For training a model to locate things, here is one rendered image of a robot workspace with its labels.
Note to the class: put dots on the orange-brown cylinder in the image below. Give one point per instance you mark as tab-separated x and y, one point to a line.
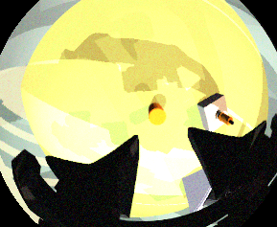
157	114

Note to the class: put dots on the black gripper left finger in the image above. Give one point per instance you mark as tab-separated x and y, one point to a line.
112	176

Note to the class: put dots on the orange marker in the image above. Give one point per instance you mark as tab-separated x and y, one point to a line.
224	118

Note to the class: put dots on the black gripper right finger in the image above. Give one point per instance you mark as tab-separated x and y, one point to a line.
222	156

